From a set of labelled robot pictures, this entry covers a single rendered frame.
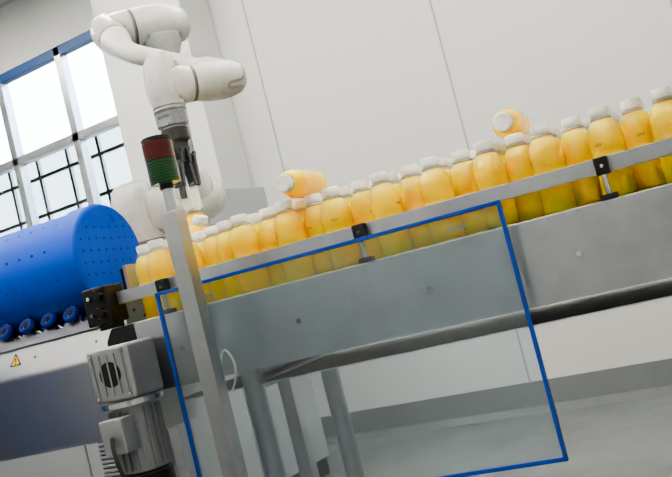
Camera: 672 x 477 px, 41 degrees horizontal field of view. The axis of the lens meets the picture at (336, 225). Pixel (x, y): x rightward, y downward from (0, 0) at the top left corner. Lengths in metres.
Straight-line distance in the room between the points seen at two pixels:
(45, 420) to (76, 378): 0.18
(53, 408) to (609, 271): 1.46
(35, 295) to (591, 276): 1.40
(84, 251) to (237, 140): 3.20
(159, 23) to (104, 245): 0.90
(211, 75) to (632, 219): 1.29
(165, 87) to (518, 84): 2.60
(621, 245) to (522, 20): 3.14
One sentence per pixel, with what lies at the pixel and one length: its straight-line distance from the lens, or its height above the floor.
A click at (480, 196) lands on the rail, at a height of 0.97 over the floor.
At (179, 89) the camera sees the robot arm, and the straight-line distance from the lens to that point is 2.51.
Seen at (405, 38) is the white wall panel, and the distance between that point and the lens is 5.01.
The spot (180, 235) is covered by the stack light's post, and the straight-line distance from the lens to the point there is 1.87.
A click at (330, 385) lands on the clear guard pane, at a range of 1.87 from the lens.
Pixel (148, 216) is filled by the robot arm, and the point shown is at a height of 1.25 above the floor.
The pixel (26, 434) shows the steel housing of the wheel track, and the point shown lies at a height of 0.69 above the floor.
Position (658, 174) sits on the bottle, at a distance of 1.82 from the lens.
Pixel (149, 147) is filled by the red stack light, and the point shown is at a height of 1.24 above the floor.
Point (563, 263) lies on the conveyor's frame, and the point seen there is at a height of 0.80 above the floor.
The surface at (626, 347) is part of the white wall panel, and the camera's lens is 4.68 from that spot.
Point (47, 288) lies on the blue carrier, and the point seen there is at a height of 1.04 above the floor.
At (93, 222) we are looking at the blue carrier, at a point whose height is 1.18.
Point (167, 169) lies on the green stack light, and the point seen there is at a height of 1.18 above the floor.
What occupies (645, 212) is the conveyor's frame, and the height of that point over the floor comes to 0.86.
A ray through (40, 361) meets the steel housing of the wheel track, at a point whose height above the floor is 0.86.
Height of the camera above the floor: 0.86
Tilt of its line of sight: 4 degrees up
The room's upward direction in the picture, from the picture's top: 14 degrees counter-clockwise
